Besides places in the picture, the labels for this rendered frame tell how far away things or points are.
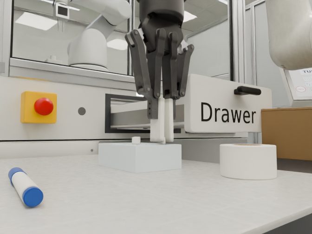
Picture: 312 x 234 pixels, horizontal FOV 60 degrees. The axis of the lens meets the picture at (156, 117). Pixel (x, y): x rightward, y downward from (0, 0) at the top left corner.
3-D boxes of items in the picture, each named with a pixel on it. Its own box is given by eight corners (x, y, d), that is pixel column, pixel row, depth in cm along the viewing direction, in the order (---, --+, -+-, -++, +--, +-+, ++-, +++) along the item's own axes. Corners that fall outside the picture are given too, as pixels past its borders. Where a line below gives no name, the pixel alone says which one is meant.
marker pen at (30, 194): (45, 207, 20) (45, 185, 20) (21, 210, 19) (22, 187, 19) (23, 180, 32) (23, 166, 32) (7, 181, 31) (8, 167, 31)
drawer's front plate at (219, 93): (273, 132, 68) (271, 88, 68) (190, 132, 50) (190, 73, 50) (266, 132, 69) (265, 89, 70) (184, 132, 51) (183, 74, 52)
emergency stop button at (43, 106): (54, 115, 61) (54, 98, 61) (35, 114, 58) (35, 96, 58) (49, 116, 63) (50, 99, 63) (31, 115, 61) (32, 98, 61)
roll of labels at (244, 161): (219, 178, 33) (218, 145, 33) (220, 171, 39) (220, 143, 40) (282, 181, 31) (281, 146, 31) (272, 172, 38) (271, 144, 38)
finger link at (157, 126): (165, 97, 43) (161, 97, 43) (164, 142, 43) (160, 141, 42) (153, 100, 45) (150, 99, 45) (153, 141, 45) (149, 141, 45)
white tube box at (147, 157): (181, 169, 42) (181, 144, 42) (135, 173, 37) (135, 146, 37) (139, 162, 52) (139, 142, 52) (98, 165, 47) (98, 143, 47)
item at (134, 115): (262, 126, 68) (262, 102, 68) (190, 124, 52) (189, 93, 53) (162, 128, 100) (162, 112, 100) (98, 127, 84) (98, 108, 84)
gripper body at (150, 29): (153, -19, 40) (153, 42, 39) (195, -3, 45) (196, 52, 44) (128, 1, 46) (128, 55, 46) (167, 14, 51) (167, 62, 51)
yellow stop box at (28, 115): (57, 123, 63) (58, 93, 64) (24, 122, 59) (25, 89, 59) (51, 124, 67) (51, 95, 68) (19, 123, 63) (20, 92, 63)
